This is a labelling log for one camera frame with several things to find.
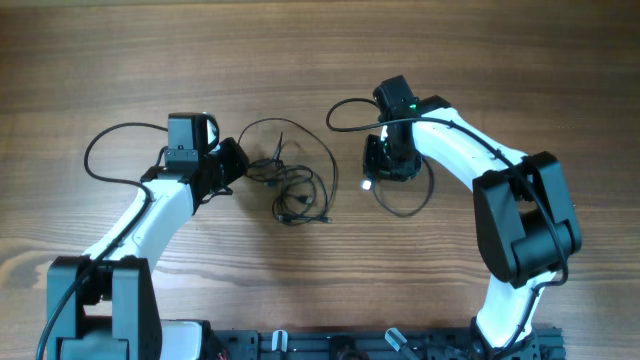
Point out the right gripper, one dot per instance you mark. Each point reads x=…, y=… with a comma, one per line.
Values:
x=373, y=156

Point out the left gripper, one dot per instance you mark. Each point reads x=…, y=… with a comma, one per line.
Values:
x=233, y=157

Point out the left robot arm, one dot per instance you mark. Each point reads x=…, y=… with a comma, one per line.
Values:
x=102, y=304

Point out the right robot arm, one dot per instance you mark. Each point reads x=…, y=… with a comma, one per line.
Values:
x=526, y=227

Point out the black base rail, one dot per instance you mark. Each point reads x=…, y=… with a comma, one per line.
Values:
x=431, y=344

